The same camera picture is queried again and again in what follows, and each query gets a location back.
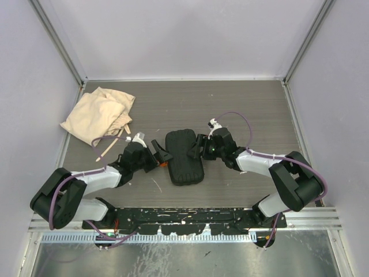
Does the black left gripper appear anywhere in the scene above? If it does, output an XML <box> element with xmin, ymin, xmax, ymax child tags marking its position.
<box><xmin>131</xmin><ymin>140</ymin><xmax>172</xmax><ymax>173</ymax></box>

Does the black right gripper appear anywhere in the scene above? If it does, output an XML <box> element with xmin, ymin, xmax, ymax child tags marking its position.
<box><xmin>187</xmin><ymin>135</ymin><xmax>225</xmax><ymax>162</ymax></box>

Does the black plastic tool case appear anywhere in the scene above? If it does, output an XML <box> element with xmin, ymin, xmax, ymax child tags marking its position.
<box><xmin>165</xmin><ymin>129</ymin><xmax>205</xmax><ymax>186</ymax></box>

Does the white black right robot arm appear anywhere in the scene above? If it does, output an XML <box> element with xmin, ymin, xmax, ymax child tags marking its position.
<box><xmin>187</xmin><ymin>128</ymin><xmax>327</xmax><ymax>227</ymax></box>

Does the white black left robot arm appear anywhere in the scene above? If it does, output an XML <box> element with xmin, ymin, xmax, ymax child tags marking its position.
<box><xmin>30</xmin><ymin>138</ymin><xmax>173</xmax><ymax>230</ymax></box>

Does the beige cloth drawstring bag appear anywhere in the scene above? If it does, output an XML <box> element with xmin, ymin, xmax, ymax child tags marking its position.
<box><xmin>60</xmin><ymin>87</ymin><xmax>135</xmax><ymax>156</ymax></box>

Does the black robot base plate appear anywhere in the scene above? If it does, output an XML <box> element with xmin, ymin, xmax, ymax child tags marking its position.
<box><xmin>92</xmin><ymin>208</ymin><xmax>274</xmax><ymax>235</ymax></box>

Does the white slotted cable duct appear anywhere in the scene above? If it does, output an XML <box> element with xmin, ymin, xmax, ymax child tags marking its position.
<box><xmin>40</xmin><ymin>231</ymin><xmax>257</xmax><ymax>244</ymax></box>

